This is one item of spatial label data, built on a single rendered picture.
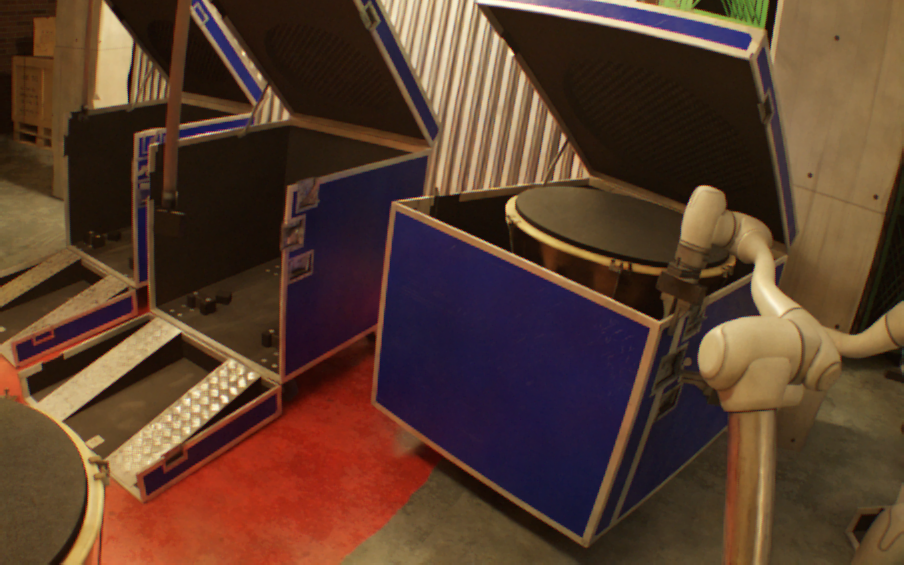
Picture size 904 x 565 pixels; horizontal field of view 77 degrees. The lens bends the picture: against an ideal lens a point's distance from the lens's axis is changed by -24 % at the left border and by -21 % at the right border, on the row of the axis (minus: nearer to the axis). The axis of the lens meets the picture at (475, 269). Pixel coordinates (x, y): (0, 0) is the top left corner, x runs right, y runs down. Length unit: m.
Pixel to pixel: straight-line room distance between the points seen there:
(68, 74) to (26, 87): 2.38
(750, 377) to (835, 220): 1.84
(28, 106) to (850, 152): 7.27
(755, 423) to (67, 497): 1.25
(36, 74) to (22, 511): 6.58
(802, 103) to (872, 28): 0.48
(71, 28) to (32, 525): 4.51
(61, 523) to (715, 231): 1.61
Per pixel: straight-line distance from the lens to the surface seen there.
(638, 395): 1.90
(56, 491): 1.31
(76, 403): 2.93
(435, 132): 3.26
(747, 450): 1.30
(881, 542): 1.86
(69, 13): 5.43
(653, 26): 2.06
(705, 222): 1.79
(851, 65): 2.99
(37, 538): 1.23
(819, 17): 2.99
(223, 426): 2.60
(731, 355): 1.26
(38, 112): 7.60
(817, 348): 1.38
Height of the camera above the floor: 1.64
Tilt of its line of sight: 21 degrees down
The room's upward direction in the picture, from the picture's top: 9 degrees clockwise
